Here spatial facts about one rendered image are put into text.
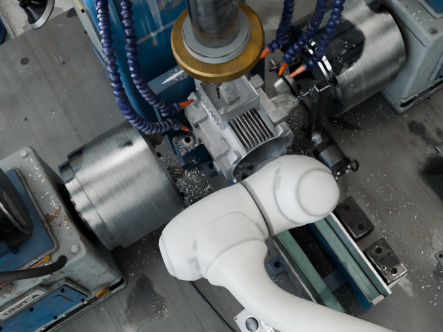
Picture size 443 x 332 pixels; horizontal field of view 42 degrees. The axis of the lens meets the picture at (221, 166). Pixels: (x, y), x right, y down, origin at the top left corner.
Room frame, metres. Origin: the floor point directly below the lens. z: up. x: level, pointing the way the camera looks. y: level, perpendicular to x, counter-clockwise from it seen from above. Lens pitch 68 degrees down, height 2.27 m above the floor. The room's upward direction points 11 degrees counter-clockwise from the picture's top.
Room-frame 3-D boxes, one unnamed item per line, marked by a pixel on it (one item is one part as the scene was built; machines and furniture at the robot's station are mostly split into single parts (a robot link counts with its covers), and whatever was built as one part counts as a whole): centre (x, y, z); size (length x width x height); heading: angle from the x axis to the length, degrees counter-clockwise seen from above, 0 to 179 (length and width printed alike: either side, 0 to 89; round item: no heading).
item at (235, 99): (0.63, -0.05, 1.11); 0.12 x 0.11 x 0.07; 20
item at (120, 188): (0.47, 0.27, 1.04); 0.37 x 0.25 x 0.25; 111
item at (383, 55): (0.72, -0.37, 1.04); 0.41 x 0.25 x 0.25; 111
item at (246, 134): (0.59, -0.06, 1.02); 0.20 x 0.19 x 0.19; 20
